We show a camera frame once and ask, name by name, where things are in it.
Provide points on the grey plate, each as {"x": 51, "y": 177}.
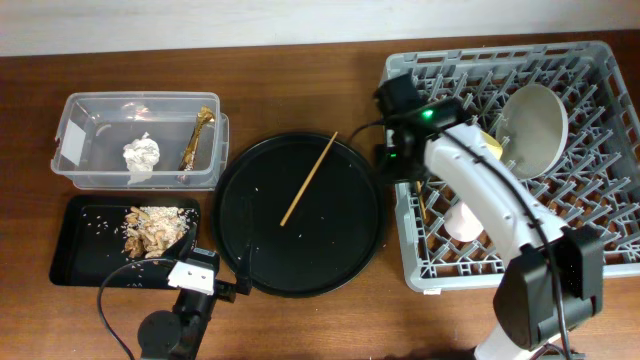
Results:
{"x": 534, "y": 131}

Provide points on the pink cup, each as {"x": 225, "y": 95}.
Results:
{"x": 461, "y": 224}

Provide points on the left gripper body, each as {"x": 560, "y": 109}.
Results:
{"x": 224, "y": 290}

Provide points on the food scraps pile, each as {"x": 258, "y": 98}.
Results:
{"x": 152, "y": 230}

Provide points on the grey dishwasher rack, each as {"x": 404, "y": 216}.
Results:
{"x": 595, "y": 182}

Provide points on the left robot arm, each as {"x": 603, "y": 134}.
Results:
{"x": 178, "y": 333}

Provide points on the gold brown snack wrapper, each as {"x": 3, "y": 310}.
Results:
{"x": 204, "y": 116}

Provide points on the round black serving tray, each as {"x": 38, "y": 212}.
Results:
{"x": 334, "y": 231}

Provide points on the clear plastic bin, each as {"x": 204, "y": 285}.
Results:
{"x": 95, "y": 126}

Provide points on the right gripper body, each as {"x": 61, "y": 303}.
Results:
{"x": 399, "y": 167}

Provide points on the yellow bowl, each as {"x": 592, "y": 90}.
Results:
{"x": 492, "y": 145}

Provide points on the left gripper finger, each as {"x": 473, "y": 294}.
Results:
{"x": 184, "y": 246}
{"x": 243, "y": 273}

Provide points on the wooden chopstick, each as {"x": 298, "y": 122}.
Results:
{"x": 307, "y": 181}
{"x": 420, "y": 196}

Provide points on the black rectangular tray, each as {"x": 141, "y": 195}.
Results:
{"x": 91, "y": 241}

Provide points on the white tissue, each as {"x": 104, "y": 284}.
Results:
{"x": 142, "y": 154}

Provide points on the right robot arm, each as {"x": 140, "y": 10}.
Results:
{"x": 553, "y": 280}

